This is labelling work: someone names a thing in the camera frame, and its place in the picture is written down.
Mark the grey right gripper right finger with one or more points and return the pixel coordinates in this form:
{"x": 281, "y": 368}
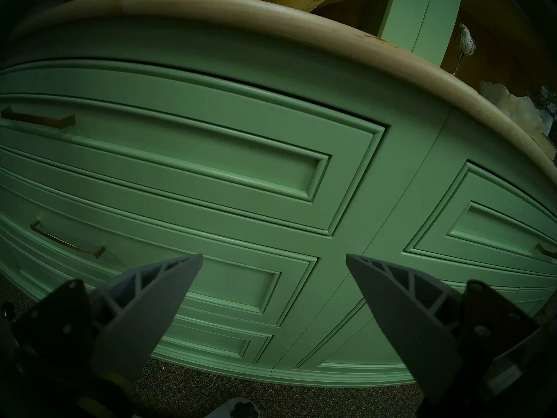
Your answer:
{"x": 409, "y": 325}

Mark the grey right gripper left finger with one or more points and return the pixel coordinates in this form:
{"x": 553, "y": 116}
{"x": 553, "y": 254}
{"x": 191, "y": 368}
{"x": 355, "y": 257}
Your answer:
{"x": 143, "y": 317}

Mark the white shell shaped bowl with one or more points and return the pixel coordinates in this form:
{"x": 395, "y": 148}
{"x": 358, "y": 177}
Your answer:
{"x": 513, "y": 106}

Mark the black star knob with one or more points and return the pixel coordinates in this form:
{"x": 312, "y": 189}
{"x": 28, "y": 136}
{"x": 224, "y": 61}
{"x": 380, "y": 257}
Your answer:
{"x": 243, "y": 409}

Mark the tan cover book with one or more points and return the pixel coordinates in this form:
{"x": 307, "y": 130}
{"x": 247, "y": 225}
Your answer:
{"x": 548, "y": 145}

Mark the green wooden shelf cabinet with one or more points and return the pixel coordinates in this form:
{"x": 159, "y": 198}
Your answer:
{"x": 261, "y": 116}

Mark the small bird figurine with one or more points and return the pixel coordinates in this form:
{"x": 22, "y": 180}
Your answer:
{"x": 465, "y": 36}

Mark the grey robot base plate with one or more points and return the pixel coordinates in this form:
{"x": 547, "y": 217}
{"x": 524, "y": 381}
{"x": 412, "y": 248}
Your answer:
{"x": 222, "y": 412}

